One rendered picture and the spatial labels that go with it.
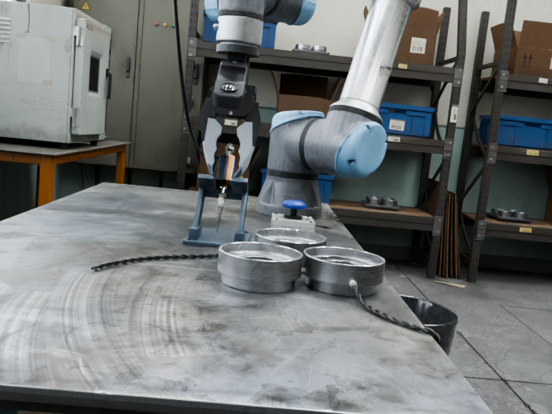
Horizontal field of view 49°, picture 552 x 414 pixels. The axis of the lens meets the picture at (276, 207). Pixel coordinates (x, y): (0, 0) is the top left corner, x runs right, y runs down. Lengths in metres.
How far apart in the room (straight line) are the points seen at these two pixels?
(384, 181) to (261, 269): 4.24
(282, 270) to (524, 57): 4.06
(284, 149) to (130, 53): 3.46
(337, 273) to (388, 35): 0.70
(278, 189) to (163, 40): 3.43
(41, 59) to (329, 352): 2.61
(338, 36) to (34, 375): 4.53
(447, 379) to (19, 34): 2.76
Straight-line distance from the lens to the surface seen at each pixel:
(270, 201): 1.33
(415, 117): 4.44
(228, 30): 1.01
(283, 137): 1.30
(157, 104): 4.63
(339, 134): 1.22
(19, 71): 3.07
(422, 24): 4.46
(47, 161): 2.78
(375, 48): 1.30
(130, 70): 4.67
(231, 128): 4.21
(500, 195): 5.20
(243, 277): 0.71
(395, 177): 4.93
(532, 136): 4.72
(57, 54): 3.02
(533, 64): 4.70
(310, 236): 0.92
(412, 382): 0.53
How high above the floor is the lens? 1.00
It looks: 8 degrees down
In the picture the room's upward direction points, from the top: 6 degrees clockwise
